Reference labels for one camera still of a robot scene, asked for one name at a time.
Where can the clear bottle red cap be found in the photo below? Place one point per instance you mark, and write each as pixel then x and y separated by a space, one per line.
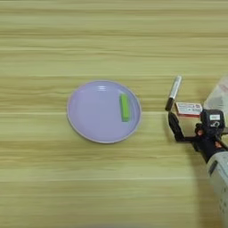
pixel 219 99

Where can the round purple plate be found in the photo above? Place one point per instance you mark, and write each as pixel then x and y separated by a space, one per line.
pixel 95 115

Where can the small red white card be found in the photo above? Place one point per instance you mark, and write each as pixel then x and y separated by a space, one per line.
pixel 188 109

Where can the green rectangular block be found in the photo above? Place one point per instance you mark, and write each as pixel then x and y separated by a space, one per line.
pixel 125 107

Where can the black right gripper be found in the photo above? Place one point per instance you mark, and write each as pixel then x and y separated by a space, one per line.
pixel 210 142

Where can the silver marker black cap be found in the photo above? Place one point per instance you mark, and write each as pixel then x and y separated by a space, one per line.
pixel 174 90

